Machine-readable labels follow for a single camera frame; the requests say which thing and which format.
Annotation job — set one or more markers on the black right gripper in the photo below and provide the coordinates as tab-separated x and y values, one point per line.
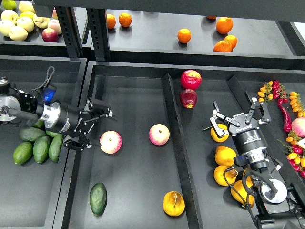
245	131

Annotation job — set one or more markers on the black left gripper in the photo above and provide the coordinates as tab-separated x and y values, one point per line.
74	122

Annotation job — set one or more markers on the dark green avocado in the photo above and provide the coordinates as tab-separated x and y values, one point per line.
98	198

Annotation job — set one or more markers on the yellow pear with stem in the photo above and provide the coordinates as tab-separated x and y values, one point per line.
173	204

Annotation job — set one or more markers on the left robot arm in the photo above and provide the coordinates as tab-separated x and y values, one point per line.
37	105

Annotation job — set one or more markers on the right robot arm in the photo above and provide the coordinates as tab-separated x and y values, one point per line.
289	214

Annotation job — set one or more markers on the round yellow pear top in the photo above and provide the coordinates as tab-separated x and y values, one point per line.
214	135

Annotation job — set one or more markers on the green avocado middle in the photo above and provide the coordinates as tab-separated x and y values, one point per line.
52	134

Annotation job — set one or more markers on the green avocado lower right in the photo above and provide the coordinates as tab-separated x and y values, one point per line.
55	148

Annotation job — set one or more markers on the green avocado upper left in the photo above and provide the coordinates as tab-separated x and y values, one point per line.
39	124

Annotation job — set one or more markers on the yellow pear brown tip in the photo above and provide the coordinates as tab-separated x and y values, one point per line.
248	178

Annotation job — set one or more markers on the green avocado far left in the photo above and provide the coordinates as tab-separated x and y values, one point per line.
23	153

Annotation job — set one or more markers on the pink apple left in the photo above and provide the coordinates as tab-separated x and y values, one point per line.
111	142

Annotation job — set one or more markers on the pink apple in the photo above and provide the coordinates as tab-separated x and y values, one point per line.
111	142
159	134

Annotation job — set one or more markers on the orange cherry tomato bunch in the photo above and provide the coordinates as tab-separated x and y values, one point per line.
265	93

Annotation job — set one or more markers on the red cherry tomato bunch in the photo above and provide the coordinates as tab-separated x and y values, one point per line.
279	92

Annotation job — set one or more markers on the red chili pepper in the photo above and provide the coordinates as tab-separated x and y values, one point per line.
286	119

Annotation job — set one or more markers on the dark red apple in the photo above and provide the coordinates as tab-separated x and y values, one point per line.
188	98

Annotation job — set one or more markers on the pink peach right edge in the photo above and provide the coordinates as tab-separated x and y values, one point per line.
298	126

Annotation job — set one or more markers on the orange tomato bunch right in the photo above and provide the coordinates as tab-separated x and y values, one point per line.
296	104

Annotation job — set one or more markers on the bright red apple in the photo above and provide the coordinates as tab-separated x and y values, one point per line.
191	79

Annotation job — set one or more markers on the mixed tomato bunch lower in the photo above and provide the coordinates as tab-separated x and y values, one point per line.
295	154

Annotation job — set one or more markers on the pink apple right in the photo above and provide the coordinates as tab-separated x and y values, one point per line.
159	134

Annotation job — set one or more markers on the front orange on shelf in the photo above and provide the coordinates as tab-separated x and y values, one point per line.
223	46

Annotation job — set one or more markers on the small orange on shelf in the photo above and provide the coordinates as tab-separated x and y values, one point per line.
232	39

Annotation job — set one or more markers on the black centre tray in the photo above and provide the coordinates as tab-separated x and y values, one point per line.
138	176

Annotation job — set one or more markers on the black tray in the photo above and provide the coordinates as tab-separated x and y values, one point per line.
138	176
29	193

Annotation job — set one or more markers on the black left tray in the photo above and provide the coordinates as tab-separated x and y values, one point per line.
29	193

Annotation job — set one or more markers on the black tray divider right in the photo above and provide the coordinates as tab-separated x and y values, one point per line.
271	190

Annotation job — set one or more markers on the black tray divider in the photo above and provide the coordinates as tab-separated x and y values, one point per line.
188	189
271	190

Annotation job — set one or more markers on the orange on shelf centre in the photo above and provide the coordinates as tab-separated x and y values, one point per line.
184	35

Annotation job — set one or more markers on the red apple on shelf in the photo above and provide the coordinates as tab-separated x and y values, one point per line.
50	35

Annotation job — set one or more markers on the black tray divider left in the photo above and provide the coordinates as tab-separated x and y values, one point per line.
188	189

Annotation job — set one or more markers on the orange on shelf left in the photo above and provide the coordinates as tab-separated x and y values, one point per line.
111	21

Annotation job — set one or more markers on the black shelf post right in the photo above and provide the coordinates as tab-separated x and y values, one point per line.
97	21

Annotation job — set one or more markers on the black shelf post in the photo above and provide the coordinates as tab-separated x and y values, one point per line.
70	32
97	21

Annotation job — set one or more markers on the black shelf post left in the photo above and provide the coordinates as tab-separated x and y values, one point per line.
70	32

